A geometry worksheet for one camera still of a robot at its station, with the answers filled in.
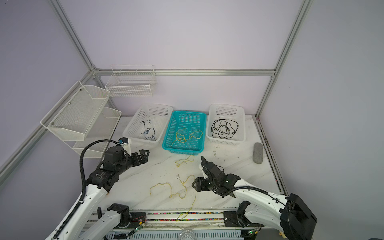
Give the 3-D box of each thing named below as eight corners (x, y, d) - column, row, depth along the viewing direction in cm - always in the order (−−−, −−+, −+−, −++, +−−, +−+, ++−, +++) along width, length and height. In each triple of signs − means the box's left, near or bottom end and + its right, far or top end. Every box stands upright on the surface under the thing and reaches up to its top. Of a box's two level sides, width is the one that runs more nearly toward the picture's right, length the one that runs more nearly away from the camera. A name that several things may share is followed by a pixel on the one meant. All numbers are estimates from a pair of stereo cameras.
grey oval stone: (253, 163, 97) (255, 160, 94) (253, 144, 106) (254, 141, 103) (261, 165, 96) (264, 162, 93) (261, 146, 105) (263, 143, 102)
